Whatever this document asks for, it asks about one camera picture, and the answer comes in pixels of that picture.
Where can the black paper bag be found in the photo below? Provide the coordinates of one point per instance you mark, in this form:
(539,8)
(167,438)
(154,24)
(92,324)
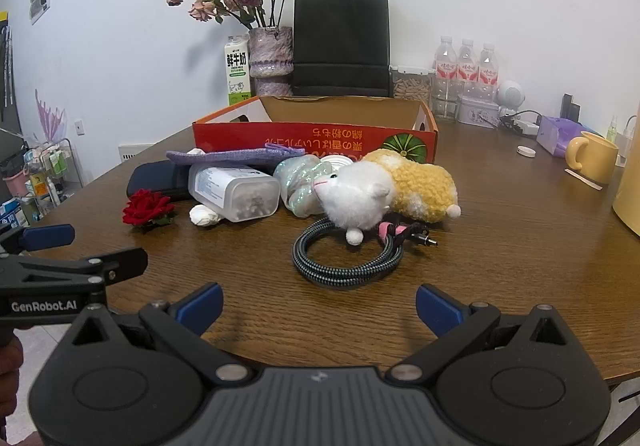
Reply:
(340,41)

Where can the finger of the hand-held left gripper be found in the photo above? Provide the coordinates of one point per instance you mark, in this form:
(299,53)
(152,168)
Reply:
(47,236)
(125,263)

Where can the purple tissue pack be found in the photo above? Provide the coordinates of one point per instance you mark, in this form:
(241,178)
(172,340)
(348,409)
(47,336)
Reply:
(555,133)

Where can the metal storage trolley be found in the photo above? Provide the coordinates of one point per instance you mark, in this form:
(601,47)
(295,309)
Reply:
(45,171)

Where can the person's left hand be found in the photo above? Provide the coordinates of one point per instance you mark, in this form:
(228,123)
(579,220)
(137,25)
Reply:
(7,366)

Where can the black stand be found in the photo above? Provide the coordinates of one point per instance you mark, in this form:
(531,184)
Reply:
(570,107)

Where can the iridescent plastic wrap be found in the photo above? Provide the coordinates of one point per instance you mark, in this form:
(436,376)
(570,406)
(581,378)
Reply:
(300,181)

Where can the pale printed tin box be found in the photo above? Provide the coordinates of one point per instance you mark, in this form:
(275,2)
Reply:
(477,113)

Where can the pale yellow container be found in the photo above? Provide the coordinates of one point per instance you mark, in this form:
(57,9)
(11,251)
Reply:
(631,196)

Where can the clear snack container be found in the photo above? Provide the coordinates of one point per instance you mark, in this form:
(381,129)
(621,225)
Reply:
(412,86)

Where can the white plastic swab container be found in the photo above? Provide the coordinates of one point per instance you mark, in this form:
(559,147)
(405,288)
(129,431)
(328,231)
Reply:
(220,186)

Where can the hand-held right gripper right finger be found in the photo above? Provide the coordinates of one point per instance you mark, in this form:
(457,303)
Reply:
(437,311)

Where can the white paper strip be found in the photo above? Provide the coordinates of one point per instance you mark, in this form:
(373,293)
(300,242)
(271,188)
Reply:
(582,178)

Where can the white round camera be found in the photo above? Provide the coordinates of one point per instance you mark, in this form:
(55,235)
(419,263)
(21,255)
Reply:
(511,93)

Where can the red cardboard box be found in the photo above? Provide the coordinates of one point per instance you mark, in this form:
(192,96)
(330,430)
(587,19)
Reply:
(320,138)

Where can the white green milk carton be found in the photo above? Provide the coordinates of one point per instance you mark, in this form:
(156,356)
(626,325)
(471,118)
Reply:
(236,71)

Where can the dark blue zip case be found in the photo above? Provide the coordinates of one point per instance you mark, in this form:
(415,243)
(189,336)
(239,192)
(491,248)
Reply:
(155,178)

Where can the white yellow plush toy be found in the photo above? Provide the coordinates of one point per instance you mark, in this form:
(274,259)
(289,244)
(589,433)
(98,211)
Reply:
(360,196)

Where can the wooden desktop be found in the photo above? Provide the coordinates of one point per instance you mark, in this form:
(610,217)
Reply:
(500,251)

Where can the purple knitted pouch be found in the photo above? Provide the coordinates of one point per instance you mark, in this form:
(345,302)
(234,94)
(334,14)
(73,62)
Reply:
(225,157)

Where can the white vent panel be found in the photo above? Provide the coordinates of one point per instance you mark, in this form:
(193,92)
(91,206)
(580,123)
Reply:
(135,152)

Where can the red artificial rose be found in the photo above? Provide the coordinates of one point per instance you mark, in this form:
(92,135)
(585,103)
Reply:
(145,208)

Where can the pink decorative reeds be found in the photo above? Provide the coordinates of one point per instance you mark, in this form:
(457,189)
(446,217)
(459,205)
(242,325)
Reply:
(50,118)

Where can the white power strip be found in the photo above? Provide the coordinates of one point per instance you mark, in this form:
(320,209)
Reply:
(525,127)

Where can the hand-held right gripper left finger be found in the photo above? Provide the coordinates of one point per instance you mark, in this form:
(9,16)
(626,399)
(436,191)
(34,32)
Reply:
(202,306)

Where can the purple marbled vase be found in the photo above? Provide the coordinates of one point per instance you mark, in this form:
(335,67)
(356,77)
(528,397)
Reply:
(270,56)

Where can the small green spray bottle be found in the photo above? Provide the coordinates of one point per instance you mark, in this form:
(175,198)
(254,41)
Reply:
(613,131)

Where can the empty glass jar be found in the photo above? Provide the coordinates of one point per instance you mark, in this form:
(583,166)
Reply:
(445,106)

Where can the white wall socket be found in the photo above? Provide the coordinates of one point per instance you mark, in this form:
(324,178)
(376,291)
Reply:
(79,127)

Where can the yellow mug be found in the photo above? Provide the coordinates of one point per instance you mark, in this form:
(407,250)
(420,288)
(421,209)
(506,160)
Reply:
(597,158)

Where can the small white round lid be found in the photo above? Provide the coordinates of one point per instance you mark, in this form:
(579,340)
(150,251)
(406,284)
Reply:
(526,151)

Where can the white tissue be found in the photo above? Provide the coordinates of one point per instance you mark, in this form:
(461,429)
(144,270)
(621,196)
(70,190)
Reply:
(195,152)
(202,216)

